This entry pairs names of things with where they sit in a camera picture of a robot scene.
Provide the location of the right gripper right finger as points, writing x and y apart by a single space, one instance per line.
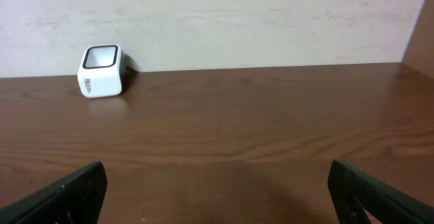
355 194

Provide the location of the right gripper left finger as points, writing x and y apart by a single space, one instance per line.
75 198

